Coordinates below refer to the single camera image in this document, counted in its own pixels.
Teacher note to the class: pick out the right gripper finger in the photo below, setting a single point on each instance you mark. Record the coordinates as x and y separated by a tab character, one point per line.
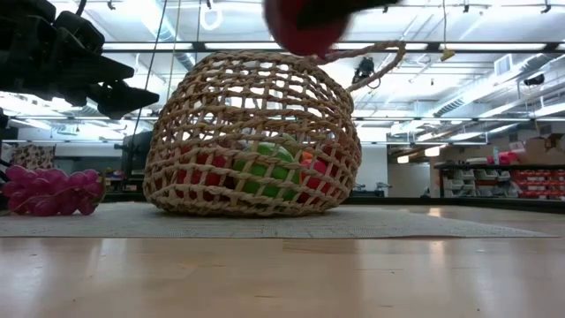
326	11

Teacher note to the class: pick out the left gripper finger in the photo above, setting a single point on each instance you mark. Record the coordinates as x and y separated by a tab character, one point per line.
97	66
123	97

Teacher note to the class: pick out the dark red pomegranate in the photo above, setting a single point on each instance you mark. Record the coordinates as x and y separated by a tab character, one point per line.
287	31

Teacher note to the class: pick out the orange-red apple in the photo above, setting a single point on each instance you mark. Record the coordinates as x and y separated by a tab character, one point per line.
203	176

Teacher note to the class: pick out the purple grape bunch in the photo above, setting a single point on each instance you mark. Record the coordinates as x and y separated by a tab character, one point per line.
53	190

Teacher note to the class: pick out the green apple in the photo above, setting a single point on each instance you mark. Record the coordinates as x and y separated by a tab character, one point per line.
267	172

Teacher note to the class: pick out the large crimson red fruit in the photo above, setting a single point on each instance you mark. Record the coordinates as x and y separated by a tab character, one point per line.
315	176

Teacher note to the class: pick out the woven wicker basket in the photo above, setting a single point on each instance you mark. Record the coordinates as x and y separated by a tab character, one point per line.
247	211

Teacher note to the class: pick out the black equipment stand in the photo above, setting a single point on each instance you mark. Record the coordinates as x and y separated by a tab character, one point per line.
137	154

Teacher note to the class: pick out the floral patterned cloth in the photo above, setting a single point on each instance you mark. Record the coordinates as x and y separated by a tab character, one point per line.
33	156

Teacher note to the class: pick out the yellow hanging tag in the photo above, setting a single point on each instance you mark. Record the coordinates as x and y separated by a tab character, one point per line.
446	55

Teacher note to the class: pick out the grey woven placemat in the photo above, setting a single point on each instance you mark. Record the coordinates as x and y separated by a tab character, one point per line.
309	225

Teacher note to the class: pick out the black ceiling dome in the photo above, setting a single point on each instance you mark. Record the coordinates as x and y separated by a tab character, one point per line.
534	80

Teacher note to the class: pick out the grey storage bin rack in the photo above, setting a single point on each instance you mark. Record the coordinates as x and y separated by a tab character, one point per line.
476	183

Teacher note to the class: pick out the pink background bag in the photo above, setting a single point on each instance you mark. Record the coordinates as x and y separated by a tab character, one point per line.
507	157

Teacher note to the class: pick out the brown cardboard box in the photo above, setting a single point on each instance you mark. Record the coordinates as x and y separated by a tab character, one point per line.
545	150

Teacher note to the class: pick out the red storage bin rack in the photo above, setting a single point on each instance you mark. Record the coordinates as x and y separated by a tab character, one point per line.
536	183

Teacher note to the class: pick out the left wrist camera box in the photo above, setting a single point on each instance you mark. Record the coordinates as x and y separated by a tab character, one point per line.
79	28

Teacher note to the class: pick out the black hanging camera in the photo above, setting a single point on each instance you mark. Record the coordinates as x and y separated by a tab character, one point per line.
365	68

